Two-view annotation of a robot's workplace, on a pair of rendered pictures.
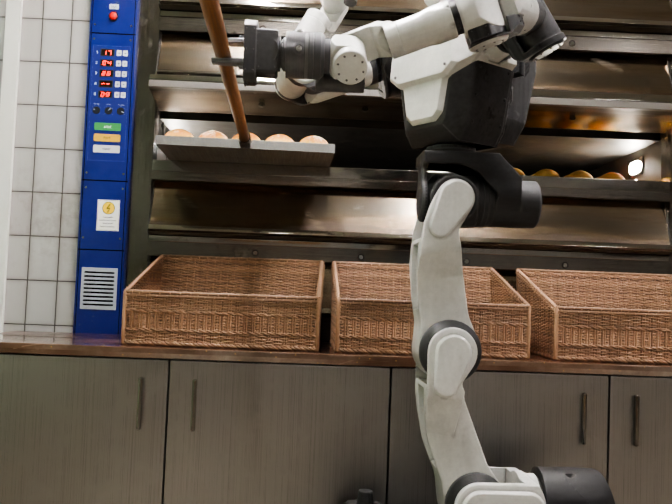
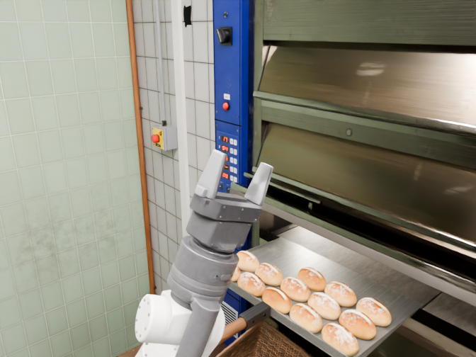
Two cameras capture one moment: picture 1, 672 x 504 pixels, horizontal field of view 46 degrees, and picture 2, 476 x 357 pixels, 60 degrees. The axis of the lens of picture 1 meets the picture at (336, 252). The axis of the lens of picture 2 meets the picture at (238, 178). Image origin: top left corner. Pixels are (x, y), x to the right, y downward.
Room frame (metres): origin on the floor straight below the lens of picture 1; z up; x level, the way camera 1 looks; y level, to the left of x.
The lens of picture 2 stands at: (1.75, -0.41, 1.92)
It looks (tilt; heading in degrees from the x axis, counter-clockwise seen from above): 20 degrees down; 52
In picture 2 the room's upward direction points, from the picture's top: straight up
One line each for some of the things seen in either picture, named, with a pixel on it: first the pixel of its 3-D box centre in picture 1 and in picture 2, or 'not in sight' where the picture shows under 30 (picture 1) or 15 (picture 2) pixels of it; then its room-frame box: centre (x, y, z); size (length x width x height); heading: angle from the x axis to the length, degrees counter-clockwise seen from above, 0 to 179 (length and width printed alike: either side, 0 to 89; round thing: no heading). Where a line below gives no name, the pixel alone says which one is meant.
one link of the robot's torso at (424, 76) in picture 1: (463, 81); not in sight; (1.89, -0.29, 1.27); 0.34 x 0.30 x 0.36; 37
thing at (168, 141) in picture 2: not in sight; (164, 137); (2.64, 1.24, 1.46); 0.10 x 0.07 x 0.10; 92
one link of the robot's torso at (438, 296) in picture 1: (445, 281); not in sight; (1.86, -0.26, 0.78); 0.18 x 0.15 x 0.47; 3
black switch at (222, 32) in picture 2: not in sight; (222, 28); (2.64, 0.79, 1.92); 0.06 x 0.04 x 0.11; 92
